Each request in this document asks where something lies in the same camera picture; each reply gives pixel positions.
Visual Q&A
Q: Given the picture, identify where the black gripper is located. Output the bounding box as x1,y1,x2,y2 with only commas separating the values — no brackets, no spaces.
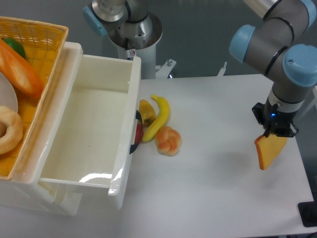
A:
252,102,298,137

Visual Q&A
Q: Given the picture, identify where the orange bread slice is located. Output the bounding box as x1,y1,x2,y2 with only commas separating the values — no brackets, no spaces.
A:
254,134,287,170

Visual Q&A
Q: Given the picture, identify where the silver left robot arm base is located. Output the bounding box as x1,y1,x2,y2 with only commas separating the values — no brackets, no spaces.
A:
82,0,162,50

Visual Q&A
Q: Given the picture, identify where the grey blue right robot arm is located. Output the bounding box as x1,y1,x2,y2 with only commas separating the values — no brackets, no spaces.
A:
229,0,317,137

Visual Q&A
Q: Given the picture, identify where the braided bread roll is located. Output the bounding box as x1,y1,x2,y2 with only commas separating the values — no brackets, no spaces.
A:
155,126,182,156

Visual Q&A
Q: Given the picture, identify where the open upper white drawer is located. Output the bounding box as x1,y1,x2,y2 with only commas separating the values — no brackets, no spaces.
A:
38,54,142,197

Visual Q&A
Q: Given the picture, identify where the white drawer cabinet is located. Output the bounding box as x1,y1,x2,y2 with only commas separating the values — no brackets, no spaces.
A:
0,41,124,216

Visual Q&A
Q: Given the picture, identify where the black device at table edge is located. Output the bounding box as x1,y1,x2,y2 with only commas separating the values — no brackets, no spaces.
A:
298,201,317,228

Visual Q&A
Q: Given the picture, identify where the yellow banana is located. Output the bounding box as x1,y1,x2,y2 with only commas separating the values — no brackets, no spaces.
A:
142,94,170,143

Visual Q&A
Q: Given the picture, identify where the yellow bell pepper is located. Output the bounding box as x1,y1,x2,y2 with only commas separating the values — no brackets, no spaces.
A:
139,99,156,127

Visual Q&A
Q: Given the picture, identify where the red apple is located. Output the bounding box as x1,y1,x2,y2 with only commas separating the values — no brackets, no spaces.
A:
134,123,143,143

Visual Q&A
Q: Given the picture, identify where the yellow woven basket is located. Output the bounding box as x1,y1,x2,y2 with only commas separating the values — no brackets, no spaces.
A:
0,16,68,180

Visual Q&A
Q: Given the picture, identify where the green pepper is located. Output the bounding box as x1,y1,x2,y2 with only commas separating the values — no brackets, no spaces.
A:
2,37,26,59

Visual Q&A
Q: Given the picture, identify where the orange baguette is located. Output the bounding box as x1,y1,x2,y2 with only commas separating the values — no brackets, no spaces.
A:
0,40,45,98

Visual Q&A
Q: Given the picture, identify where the white table bracket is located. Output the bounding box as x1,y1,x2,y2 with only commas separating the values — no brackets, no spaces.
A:
217,61,227,76

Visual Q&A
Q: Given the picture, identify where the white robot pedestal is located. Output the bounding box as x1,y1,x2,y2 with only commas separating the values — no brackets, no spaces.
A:
116,41,176,79

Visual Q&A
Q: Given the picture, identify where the black drawer handle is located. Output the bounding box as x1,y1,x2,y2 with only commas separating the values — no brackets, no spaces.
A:
129,110,143,154

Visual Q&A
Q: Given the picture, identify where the ring doughnut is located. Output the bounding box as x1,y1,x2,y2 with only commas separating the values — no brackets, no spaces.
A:
0,106,23,154

